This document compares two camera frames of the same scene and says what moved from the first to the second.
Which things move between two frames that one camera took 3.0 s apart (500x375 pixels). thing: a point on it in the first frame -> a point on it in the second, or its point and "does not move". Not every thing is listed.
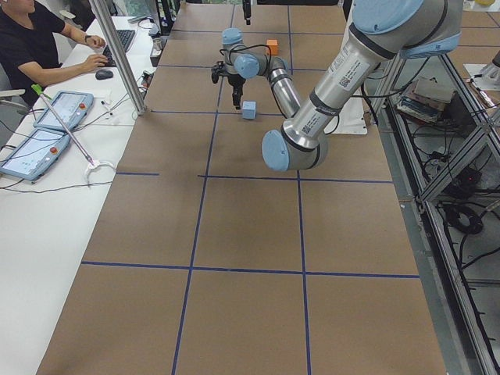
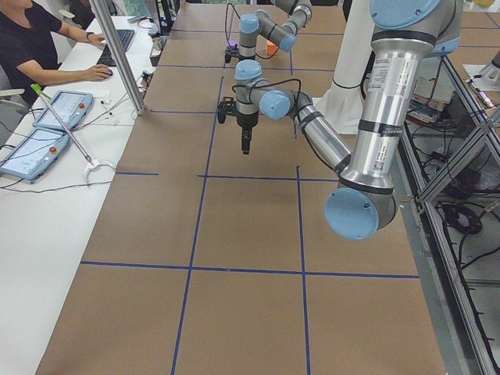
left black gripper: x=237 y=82 -> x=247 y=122
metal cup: x=157 y=44 does not move
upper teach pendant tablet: x=71 y=107 does not move
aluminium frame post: x=114 y=42 does not move
